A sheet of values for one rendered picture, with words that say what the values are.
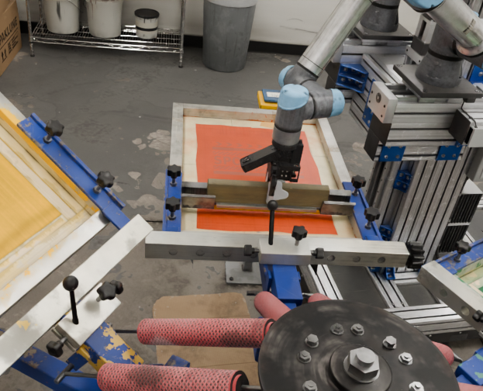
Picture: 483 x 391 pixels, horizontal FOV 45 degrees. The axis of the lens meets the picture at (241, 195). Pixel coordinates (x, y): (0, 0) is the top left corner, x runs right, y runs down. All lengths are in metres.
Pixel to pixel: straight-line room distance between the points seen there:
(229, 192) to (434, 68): 0.80
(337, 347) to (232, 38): 4.08
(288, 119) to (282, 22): 3.90
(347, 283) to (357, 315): 1.71
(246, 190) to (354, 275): 1.19
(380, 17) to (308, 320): 1.66
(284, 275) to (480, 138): 0.93
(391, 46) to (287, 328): 1.72
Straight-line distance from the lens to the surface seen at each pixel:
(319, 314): 0.96
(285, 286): 1.38
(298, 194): 1.68
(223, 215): 1.70
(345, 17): 1.66
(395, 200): 2.57
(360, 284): 2.71
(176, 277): 2.86
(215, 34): 4.85
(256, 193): 1.67
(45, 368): 1.36
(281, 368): 0.87
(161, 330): 1.12
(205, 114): 2.18
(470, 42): 1.83
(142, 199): 3.34
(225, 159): 1.95
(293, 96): 1.50
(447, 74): 2.01
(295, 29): 5.43
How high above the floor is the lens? 1.99
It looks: 35 degrees down
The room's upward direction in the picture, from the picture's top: 8 degrees clockwise
